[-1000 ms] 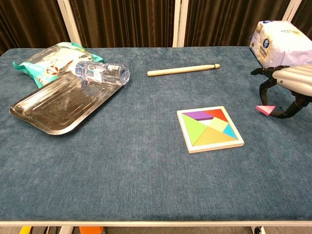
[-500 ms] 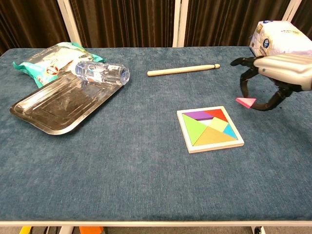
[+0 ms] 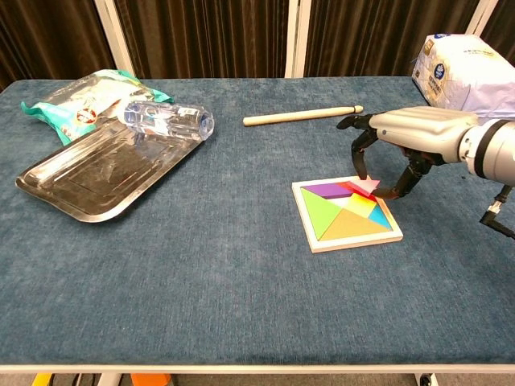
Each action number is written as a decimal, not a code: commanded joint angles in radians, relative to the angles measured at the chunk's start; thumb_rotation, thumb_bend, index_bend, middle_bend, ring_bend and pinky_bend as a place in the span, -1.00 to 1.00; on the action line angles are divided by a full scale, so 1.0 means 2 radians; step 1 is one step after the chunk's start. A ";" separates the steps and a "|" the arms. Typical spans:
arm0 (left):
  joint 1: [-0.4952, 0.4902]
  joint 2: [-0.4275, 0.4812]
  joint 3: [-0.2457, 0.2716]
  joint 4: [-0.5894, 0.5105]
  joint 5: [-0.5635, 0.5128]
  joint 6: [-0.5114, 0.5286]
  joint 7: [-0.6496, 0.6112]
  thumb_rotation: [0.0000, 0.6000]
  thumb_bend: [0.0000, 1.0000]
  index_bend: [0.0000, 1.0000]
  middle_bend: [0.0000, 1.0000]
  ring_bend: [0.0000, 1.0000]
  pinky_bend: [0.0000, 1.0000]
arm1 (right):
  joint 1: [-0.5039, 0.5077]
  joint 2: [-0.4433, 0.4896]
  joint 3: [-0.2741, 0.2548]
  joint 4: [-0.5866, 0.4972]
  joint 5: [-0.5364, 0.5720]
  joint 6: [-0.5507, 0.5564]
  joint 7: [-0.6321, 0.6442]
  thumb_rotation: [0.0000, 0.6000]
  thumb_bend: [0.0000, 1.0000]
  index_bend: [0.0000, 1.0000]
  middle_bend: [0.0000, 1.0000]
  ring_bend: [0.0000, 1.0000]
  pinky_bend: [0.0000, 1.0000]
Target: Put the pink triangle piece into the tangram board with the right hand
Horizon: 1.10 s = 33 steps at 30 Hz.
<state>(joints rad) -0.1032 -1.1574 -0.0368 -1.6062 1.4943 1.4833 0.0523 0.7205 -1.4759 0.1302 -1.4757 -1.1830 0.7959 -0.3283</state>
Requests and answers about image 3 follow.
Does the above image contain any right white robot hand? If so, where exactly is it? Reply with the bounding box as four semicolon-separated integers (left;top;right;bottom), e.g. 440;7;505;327
336;105;480;201

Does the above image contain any pink triangle puzzle piece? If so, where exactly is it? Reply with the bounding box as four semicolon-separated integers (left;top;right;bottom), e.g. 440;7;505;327
346;178;381;199

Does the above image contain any red triangle tangram piece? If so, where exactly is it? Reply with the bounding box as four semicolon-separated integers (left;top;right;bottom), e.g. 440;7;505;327
336;180;378;203

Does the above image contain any blue triangular wooden puzzle piece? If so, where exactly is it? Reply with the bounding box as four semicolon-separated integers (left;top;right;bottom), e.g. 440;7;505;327
367;202;393;232

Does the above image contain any yellow square tangram piece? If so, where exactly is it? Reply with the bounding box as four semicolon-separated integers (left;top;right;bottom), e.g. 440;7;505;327
341;194;380;220

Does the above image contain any purple parallelogram tangram piece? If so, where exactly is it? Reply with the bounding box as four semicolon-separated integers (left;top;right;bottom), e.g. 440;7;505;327
303;182;356;201

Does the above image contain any orange triangle tangram piece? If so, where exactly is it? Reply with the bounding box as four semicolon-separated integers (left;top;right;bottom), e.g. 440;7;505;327
319;208;393;243

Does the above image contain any green triangle tangram piece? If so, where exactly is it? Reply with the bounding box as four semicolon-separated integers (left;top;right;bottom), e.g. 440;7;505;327
301;187;344;242

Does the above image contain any white tissue pack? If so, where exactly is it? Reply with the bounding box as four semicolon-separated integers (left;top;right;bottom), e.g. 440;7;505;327
410;33;515;122

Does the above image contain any dark brown pleated curtain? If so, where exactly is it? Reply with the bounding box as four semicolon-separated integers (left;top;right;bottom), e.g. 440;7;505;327
113;0;291;80
0;0;117;92
303;0;480;78
480;0;515;68

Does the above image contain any wooden stick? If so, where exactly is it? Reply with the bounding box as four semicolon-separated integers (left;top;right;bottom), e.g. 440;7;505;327
242;104;365;128

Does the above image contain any clear plastic bottle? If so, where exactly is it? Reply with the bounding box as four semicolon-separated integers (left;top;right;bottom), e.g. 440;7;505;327
117;101;216;142

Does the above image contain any blue table cloth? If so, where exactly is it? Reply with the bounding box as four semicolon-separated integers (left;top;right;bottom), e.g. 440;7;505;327
0;76;515;368

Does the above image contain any metal tray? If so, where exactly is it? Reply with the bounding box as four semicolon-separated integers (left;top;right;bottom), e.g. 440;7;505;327
14;119;207;224

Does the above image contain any teal snack bag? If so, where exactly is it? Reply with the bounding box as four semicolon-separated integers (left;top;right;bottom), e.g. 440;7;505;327
20;68;175;147

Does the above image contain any orange object under table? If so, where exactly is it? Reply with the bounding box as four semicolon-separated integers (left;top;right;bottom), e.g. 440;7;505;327
130;373;174;386

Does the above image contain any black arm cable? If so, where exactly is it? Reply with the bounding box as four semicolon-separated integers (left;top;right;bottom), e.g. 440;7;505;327
478;183;515;243

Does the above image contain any white partition post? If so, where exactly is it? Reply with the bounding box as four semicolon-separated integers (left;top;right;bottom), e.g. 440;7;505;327
283;0;311;79
463;0;501;42
93;0;137;80

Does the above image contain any wooden tangram puzzle tray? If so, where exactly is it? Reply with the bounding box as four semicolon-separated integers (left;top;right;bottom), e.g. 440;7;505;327
290;175;404;255

